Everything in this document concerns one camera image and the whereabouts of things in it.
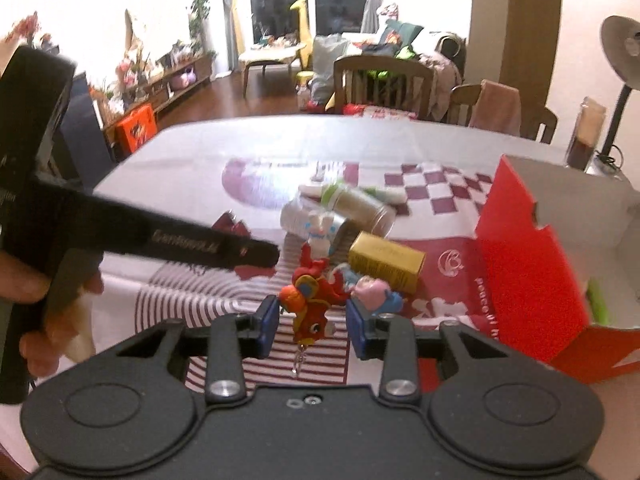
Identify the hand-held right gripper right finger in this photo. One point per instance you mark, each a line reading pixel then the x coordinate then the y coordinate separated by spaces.
pixel 357 330

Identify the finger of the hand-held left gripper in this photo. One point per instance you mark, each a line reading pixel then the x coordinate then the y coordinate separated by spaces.
pixel 255 255

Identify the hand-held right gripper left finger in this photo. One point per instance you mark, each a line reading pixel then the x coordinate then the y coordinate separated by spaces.
pixel 267 327

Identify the glass jar with green lid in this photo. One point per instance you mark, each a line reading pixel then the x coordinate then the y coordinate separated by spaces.
pixel 362 210

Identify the white green tube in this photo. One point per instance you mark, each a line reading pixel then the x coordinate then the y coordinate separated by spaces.
pixel 395 196

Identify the red cardboard box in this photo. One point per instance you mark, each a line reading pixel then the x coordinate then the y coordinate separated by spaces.
pixel 525 260

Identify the person's left hand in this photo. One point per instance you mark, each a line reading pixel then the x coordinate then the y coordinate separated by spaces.
pixel 20 285

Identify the pink pig toy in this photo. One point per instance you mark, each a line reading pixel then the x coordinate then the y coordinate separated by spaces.
pixel 372 292

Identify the black television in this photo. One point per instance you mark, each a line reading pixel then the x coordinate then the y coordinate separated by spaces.
pixel 85 135

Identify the gold cardboard box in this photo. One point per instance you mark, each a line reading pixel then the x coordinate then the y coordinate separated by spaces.
pixel 387 262

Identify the orange cardboard box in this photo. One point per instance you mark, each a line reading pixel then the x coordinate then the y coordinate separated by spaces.
pixel 135 130

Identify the printed red white tablecloth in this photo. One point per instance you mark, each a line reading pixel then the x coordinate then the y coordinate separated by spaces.
pixel 250 145

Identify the pink flower bouquet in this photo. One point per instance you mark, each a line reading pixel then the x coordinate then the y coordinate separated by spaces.
pixel 130 72

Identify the pink toy bag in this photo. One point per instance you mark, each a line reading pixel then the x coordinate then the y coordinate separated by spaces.
pixel 181 79

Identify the small plastic bottle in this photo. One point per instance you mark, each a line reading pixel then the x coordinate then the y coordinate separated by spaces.
pixel 303 92

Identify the wooden television cabinet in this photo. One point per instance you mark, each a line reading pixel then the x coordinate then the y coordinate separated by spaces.
pixel 195 67

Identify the red seat cushion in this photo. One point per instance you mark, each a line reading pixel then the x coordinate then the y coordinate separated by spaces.
pixel 375 110

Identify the green potted plant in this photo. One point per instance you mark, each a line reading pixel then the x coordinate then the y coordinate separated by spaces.
pixel 202 15

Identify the wooden coffee table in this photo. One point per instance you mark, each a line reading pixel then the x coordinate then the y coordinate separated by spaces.
pixel 270 52

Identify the white plastic bag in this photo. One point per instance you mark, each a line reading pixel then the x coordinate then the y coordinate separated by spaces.
pixel 327 65

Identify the white standing air conditioner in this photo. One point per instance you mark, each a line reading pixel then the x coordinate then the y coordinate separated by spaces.
pixel 220 35

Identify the wooden dining chair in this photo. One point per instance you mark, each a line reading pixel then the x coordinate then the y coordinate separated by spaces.
pixel 380 62
pixel 462 97

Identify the yellow giraffe toy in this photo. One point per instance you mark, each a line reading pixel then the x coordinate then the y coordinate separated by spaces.
pixel 304 30

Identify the grey yellow window curtain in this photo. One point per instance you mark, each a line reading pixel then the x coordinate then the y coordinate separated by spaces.
pixel 234 10

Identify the glass balcony door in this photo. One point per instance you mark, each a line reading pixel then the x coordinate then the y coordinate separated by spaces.
pixel 280 0

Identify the sofa with clothes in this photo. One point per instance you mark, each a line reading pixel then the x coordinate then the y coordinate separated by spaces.
pixel 440 45

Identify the pink plush toy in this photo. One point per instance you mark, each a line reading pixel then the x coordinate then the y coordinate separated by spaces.
pixel 389 9

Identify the tall glass jar dark contents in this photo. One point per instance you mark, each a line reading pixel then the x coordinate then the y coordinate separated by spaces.
pixel 582 145

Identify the wooden door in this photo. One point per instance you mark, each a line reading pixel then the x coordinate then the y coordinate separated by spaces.
pixel 515 20

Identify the grey desk lamp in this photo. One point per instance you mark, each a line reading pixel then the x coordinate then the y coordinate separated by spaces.
pixel 620 45

